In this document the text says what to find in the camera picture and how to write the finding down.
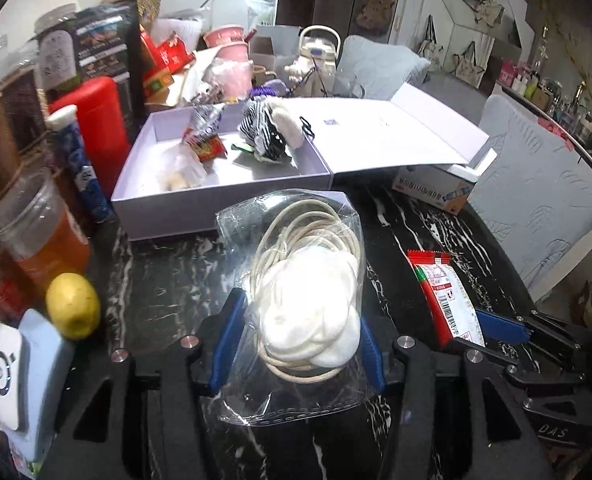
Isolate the red canister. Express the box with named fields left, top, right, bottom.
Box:
left=48, top=76, right=132, bottom=196

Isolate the blue white small device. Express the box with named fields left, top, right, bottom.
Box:
left=0, top=308, right=77, bottom=466

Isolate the clear jar with brown granules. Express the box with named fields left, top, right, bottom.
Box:
left=0, top=67, right=52, bottom=206

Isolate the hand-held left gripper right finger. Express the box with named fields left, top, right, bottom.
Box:
left=358, top=322, right=557, bottom=480

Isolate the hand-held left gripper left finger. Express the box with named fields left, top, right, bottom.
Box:
left=43, top=287, right=249, bottom=480

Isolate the green white plastic bag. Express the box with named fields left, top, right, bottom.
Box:
left=245, top=0, right=278, bottom=26

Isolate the beige hanging tote bag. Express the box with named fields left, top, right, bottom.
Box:
left=416, top=15, right=447, bottom=66
left=451, top=41, right=489, bottom=78

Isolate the brown hanging tote bag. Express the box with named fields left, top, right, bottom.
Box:
left=356, top=0, right=396, bottom=36

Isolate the red white barcode packet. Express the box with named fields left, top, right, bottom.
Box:
left=407, top=250, right=487, bottom=348

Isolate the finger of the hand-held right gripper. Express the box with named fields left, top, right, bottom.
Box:
left=475, top=308, right=588, bottom=362
left=447, top=336, right=578, bottom=387

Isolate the red paper packet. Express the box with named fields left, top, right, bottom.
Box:
left=141, top=30, right=197, bottom=101

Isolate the clear plastic packet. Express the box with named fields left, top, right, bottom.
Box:
left=158, top=152, right=209, bottom=192

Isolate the clear jar with orange contents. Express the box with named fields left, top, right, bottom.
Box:
left=0, top=172, right=93, bottom=291

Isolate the beige electric kettle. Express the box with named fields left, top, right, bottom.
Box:
left=298, top=25, right=342, bottom=96

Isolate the black coffee bag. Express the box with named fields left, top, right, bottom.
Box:
left=71, top=0, right=144, bottom=111

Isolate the blue patterned tube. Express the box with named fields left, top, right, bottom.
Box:
left=46, top=105, right=114, bottom=223

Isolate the lavender cardboard box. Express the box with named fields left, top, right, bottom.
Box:
left=111, top=82, right=498, bottom=243

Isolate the pink cup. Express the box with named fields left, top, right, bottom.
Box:
left=203, top=24, right=254, bottom=98

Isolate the blue white medicine box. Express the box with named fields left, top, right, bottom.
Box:
left=392, top=162, right=497, bottom=217

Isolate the woven straw trivet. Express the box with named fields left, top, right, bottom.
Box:
left=136, top=0, right=163, bottom=31

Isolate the clear bag of cotton pads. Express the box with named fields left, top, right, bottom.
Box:
left=215, top=187, right=402, bottom=423

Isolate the grey quilted chair cushion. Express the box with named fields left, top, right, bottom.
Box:
left=333, top=35, right=432, bottom=101
left=468, top=94, right=592, bottom=303

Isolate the yellow lemon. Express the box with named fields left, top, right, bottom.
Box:
left=45, top=272, right=102, bottom=340

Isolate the jar with white label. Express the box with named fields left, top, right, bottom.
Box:
left=33, top=4, right=82, bottom=96

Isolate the silver foil packet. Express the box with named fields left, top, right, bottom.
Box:
left=183, top=105, right=224, bottom=141

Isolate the red snack packet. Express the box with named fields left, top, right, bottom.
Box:
left=183, top=130, right=228, bottom=163

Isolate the small white carton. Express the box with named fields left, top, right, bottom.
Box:
left=250, top=25, right=302, bottom=68

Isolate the row of small bottles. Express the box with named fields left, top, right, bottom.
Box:
left=498, top=57, right=592, bottom=146

